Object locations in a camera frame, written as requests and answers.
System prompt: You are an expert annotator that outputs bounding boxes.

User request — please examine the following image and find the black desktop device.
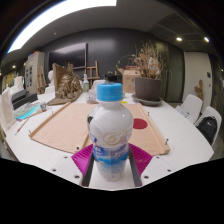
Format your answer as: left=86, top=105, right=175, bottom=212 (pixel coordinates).
left=11, top=88, right=39, bottom=111

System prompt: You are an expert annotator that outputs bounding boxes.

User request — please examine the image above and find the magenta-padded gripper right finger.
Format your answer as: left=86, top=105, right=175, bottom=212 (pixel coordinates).
left=127, top=143, right=175, bottom=188

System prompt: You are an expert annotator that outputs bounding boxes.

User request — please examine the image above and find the black wall screen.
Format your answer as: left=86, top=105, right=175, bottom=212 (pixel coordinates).
left=48, top=42, right=88, bottom=71

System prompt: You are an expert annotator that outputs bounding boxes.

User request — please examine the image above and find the white cabinet with pictures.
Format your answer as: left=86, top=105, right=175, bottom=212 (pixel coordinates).
left=24, top=51, right=46, bottom=94

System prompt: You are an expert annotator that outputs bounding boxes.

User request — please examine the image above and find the long ceiling light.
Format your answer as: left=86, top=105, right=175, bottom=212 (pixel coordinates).
left=7, top=0, right=118, bottom=54

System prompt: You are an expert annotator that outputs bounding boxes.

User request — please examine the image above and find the dried plant in grey pot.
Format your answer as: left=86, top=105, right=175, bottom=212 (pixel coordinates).
left=131, top=41, right=166, bottom=103

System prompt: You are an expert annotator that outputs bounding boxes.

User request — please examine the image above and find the white drink bottle blue cap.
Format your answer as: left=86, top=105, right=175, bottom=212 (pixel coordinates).
left=88, top=82, right=135, bottom=182

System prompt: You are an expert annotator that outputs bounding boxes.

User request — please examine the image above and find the grey plant pot saucer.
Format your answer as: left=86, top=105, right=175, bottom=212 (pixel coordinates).
left=130, top=93, right=164, bottom=108

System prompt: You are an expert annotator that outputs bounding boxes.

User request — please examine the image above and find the small white green bottle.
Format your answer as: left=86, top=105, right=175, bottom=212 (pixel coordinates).
left=82, top=73, right=91, bottom=93

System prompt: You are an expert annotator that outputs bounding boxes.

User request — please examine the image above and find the white plaster bust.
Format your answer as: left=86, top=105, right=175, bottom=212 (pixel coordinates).
left=44, top=69, right=56, bottom=94

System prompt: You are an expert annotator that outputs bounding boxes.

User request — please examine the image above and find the wooden wall figure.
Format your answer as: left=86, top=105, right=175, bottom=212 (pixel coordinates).
left=194, top=79, right=204, bottom=101

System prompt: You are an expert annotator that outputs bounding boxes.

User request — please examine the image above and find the wooden easel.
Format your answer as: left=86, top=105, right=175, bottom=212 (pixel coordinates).
left=84, top=60, right=101, bottom=81

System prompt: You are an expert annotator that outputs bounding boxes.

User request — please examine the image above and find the flat round red coaster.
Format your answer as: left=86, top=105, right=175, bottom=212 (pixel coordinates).
left=132, top=118, right=149, bottom=130

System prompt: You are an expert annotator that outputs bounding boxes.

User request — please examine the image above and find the golden brown sculpture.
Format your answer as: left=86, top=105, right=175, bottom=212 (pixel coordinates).
left=47, top=63, right=84, bottom=107

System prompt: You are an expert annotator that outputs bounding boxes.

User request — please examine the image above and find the black backpack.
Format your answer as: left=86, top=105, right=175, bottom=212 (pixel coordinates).
left=196, top=115, right=218, bottom=145

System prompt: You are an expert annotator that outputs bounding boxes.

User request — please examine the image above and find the cardboard box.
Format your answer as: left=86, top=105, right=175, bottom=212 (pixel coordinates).
left=116, top=66, right=141, bottom=94

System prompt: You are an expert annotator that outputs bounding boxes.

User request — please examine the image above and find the colourful book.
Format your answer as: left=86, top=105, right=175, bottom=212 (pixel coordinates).
left=13, top=101, right=48, bottom=122

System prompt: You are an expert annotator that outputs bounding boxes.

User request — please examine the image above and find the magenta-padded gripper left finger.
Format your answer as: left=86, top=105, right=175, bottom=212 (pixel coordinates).
left=49, top=143, right=98, bottom=188

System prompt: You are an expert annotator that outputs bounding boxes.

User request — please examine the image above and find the light wooden board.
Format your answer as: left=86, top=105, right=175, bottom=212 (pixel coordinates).
left=29, top=101, right=171, bottom=157

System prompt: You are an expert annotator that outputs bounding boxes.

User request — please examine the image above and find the pencil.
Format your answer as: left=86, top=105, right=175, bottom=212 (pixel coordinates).
left=14, top=116, right=31, bottom=135

